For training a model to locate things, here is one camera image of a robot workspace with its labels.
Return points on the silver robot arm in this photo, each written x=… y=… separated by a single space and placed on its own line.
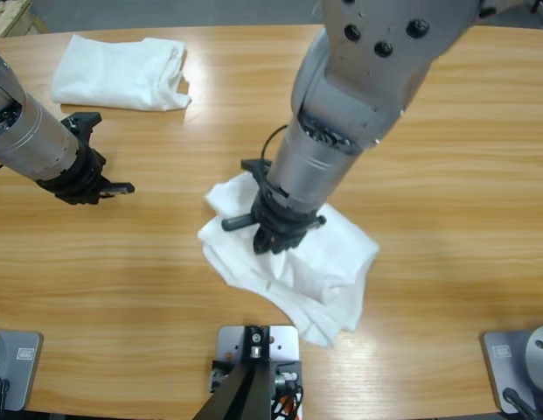
x=30 y=140
x=341 y=109

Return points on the dark camera mount post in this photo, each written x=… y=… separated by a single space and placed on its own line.
x=253 y=385

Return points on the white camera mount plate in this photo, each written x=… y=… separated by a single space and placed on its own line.
x=286 y=345

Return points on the white t-shirt with black logo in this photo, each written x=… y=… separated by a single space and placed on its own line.
x=323 y=271

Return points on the wooden pallet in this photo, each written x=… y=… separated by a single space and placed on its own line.
x=13 y=17

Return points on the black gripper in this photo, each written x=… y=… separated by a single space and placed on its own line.
x=81 y=179
x=284 y=223

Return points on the black mount clamp bracket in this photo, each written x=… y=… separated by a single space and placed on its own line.
x=293 y=365

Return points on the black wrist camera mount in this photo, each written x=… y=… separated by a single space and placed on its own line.
x=83 y=122
x=253 y=168

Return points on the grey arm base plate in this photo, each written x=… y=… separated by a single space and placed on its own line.
x=500 y=367
x=22 y=376

